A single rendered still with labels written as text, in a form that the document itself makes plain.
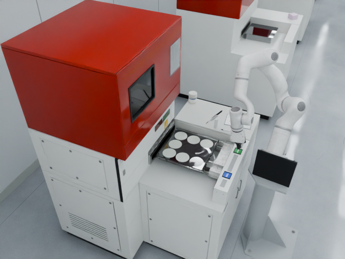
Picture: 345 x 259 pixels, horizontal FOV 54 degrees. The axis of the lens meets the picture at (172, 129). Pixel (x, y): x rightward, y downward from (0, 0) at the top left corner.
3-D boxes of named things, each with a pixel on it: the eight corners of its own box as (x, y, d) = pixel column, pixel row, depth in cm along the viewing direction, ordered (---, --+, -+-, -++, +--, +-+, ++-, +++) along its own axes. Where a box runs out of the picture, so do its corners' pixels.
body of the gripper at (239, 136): (228, 130, 235) (229, 142, 241) (243, 131, 230) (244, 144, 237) (231, 124, 240) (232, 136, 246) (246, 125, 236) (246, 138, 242)
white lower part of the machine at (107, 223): (62, 235, 303) (40, 170, 251) (112, 173, 361) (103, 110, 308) (132, 266, 280) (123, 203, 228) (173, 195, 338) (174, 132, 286)
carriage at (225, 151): (208, 176, 243) (208, 173, 241) (224, 145, 269) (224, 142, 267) (218, 180, 241) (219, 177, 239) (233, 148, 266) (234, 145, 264)
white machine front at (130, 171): (120, 201, 229) (114, 159, 204) (171, 131, 286) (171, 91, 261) (124, 203, 228) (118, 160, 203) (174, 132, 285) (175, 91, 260)
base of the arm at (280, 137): (287, 158, 248) (295, 134, 247) (287, 159, 230) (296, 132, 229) (261, 149, 254) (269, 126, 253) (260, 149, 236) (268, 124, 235)
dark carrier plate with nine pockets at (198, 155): (157, 156, 252) (157, 155, 252) (176, 129, 277) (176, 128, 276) (201, 170, 241) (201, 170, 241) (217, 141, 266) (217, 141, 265)
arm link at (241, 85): (260, 80, 226) (253, 126, 229) (237, 78, 234) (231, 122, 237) (256, 79, 218) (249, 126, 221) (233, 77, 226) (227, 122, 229)
